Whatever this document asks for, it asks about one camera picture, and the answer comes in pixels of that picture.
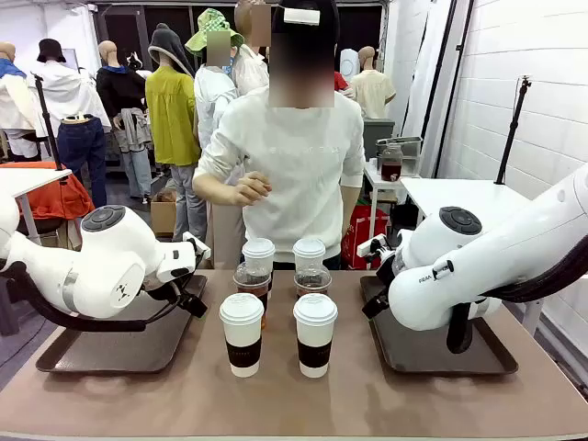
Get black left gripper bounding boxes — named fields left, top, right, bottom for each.
left=145, top=274, right=209, bottom=319

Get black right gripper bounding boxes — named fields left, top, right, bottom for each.
left=361, top=256, right=401, bottom=321

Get white paper cup black sleeve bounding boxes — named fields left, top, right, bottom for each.
left=219, top=292, right=266, bottom=379
left=292, top=237, right=327, bottom=277
left=241, top=237, right=277, bottom=300
left=292, top=292, right=339, bottom=379

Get clear plastic iced tea cup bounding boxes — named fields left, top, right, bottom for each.
left=293, top=268, right=333, bottom=300
left=232, top=262, right=272, bottom=330

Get person's right forearm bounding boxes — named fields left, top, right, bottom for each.
left=192, top=170, right=244, bottom=207

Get person's left forearm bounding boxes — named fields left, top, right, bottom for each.
left=341, top=183, right=362, bottom=238

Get dark brown serving tray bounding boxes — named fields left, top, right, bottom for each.
left=35, top=274, right=209, bottom=374
left=359, top=275, right=519, bottom=376

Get person's right hand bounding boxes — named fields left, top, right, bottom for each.
left=234, top=172, right=273, bottom=207

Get red bag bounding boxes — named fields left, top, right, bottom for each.
left=341, top=205, right=390, bottom=270

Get small white table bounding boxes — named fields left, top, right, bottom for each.
left=364, top=158, right=422, bottom=231

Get cardboard box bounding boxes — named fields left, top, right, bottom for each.
left=150, top=188, right=178, bottom=238

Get glass jar with dark liquid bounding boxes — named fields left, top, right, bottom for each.
left=380, top=142, right=405, bottom=183

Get grey bin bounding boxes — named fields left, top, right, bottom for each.
left=362, top=118, right=397, bottom=162

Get person in white sweatshirt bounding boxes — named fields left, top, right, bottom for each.
left=192, top=0, right=367, bottom=271

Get orange cloth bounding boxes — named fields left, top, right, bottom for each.
left=0, top=160, right=96, bottom=222

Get mannequin in cream shirt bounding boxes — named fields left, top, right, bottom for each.
left=350, top=45, right=398, bottom=120

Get mannequin in yellow shirt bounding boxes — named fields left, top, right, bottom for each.
left=145, top=22, right=208, bottom=243

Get black tripod stand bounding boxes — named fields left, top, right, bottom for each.
left=494, top=75, right=533, bottom=186
left=30, top=72, right=66, bottom=172

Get blue jeans torso form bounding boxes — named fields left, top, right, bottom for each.
left=56, top=113, right=109, bottom=209

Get figure with green bucket hat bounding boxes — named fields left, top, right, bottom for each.
left=185, top=7, right=247, bottom=270

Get mannequin in black sweater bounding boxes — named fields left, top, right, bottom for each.
left=95, top=40, right=153, bottom=199

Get tall figure in white shirt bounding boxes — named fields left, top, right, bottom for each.
left=232, top=0, right=273, bottom=97

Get mannequin with black hat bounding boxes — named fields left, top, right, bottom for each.
left=27, top=39, right=112, bottom=139

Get white head-mounted device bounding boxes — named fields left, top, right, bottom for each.
left=283, top=6, right=322, bottom=26

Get mannequin with blue scarf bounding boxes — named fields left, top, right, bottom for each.
left=0, top=40, right=40, bottom=160

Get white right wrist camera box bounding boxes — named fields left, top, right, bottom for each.
left=356, top=233, right=388, bottom=259

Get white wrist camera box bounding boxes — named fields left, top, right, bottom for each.
left=182, top=232, right=212, bottom=261
left=356, top=233, right=388, bottom=259

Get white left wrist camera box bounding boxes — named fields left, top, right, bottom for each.
left=182, top=232, right=212, bottom=261

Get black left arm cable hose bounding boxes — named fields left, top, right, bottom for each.
left=0, top=260, right=149, bottom=334

